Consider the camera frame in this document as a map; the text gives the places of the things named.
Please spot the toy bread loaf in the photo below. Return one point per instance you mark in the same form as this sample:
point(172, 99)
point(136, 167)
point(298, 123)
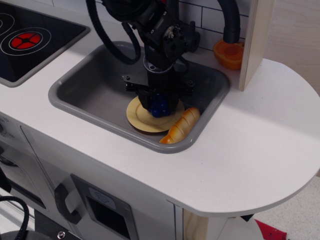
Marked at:
point(181, 129)

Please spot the wooden side panel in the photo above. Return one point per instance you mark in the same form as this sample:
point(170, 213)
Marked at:
point(259, 21)

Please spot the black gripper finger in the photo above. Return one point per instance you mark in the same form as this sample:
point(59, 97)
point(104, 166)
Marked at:
point(146, 98)
point(172, 100)

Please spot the orange half toy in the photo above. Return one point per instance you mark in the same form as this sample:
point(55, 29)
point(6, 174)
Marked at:
point(229, 55)

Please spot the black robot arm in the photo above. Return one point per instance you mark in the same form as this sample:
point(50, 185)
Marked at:
point(160, 40)

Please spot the black cabinet door handle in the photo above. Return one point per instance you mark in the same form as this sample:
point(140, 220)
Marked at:
point(60, 196)

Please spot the red cloth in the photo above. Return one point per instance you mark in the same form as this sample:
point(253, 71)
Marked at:
point(270, 233)

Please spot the blue toy blueberries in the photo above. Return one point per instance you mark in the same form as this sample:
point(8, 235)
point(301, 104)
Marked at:
point(159, 106)

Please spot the oven control knob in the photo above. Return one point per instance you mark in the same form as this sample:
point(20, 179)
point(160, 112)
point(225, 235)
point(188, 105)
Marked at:
point(2, 129)

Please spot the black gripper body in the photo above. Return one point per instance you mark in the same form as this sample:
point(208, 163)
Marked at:
point(169, 83)

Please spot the dark grey toy faucet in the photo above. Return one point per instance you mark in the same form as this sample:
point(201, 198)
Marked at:
point(214, 20)

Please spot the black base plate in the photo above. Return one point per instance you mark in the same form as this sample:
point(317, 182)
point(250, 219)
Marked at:
point(51, 229)

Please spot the grey sink basin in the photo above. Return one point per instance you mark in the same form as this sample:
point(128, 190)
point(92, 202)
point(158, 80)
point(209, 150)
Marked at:
point(95, 91)

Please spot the grey dishwasher panel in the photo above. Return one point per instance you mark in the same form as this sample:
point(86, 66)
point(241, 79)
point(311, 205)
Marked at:
point(107, 210)

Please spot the black toy stovetop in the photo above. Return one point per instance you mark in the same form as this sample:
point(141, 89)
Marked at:
point(29, 40)

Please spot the yellow toy plate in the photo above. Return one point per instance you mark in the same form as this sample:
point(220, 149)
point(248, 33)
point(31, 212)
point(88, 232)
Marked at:
point(142, 119)

